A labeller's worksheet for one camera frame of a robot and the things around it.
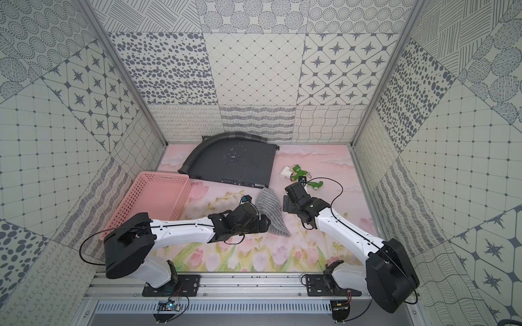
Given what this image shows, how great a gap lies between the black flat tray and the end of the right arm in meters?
0.34

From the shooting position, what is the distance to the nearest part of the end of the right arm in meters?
0.59

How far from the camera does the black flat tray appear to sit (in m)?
1.03
